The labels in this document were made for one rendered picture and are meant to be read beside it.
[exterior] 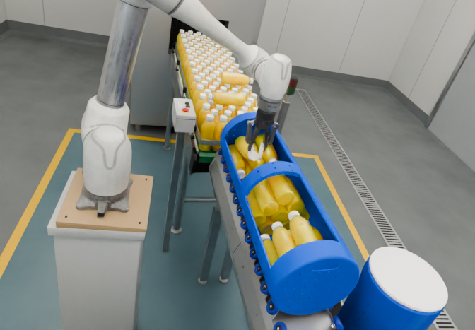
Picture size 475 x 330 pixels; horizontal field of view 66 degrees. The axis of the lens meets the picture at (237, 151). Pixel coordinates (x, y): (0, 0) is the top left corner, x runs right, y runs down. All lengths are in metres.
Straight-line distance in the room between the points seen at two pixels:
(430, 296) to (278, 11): 5.02
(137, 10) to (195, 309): 1.72
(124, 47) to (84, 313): 1.09
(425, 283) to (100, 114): 1.31
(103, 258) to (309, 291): 0.75
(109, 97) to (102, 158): 0.24
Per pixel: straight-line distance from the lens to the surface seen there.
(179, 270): 2.55
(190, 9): 1.15
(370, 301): 1.47
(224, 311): 2.41
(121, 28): 1.31
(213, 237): 2.18
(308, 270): 1.13
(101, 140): 1.27
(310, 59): 6.32
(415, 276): 1.53
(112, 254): 1.47
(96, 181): 1.33
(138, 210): 1.41
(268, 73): 1.35
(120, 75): 1.36
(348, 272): 1.21
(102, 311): 1.76
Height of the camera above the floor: 1.98
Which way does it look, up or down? 32 degrees down
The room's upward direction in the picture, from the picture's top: 13 degrees clockwise
